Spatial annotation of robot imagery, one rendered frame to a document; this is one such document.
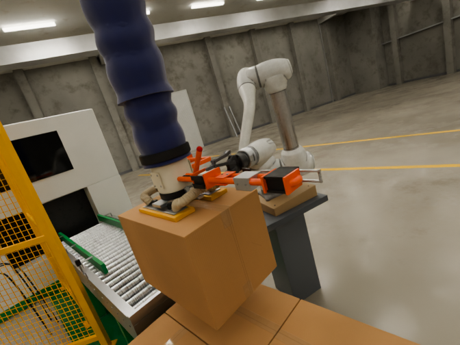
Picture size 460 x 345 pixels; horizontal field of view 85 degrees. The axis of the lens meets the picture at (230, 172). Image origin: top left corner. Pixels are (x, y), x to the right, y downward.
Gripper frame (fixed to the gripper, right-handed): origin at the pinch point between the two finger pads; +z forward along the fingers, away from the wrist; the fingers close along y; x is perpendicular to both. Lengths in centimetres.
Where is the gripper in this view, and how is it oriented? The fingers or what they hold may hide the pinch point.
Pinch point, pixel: (208, 177)
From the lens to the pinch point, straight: 97.2
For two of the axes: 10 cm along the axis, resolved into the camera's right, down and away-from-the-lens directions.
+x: -6.8, 0.2, 7.3
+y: 2.8, 9.3, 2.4
